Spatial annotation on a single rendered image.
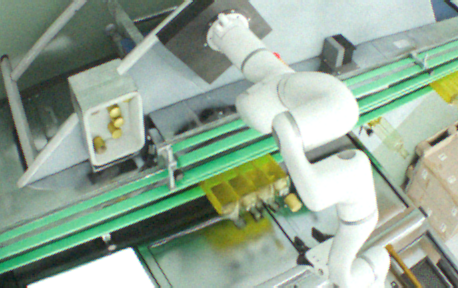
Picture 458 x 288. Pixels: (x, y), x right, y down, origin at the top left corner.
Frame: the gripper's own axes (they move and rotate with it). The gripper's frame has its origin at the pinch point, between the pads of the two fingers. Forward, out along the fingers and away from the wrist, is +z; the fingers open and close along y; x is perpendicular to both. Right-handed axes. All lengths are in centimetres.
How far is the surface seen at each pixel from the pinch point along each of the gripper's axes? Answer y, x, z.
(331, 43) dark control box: 49, 26, 49
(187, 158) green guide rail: -13.3, 11.4, 37.6
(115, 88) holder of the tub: -27, 35, 45
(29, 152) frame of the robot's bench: -57, 15, 72
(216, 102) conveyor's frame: 4, 18, 50
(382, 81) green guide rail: 63, 12, 38
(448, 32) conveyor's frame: 121, 18, 47
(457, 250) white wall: 311, -296, 137
